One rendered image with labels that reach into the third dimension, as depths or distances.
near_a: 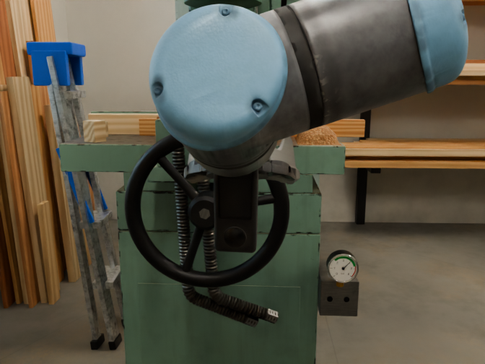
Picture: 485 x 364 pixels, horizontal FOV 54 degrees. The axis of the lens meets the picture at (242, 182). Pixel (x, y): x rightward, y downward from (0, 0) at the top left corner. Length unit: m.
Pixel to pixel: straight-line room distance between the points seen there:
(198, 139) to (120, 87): 3.23
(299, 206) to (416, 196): 2.70
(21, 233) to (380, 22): 2.13
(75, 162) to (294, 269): 0.52
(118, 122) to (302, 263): 0.56
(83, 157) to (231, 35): 0.78
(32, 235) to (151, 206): 1.39
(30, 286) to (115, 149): 1.48
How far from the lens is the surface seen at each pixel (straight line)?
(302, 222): 1.02
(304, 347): 1.14
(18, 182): 2.32
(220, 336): 1.13
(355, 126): 1.15
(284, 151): 0.60
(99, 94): 3.58
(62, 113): 1.80
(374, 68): 0.33
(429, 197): 3.70
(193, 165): 0.56
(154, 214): 1.04
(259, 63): 0.30
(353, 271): 1.00
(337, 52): 0.32
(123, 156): 1.03
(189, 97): 0.30
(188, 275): 0.87
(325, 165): 0.99
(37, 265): 2.42
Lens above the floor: 1.03
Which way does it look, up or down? 12 degrees down
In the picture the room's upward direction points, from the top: straight up
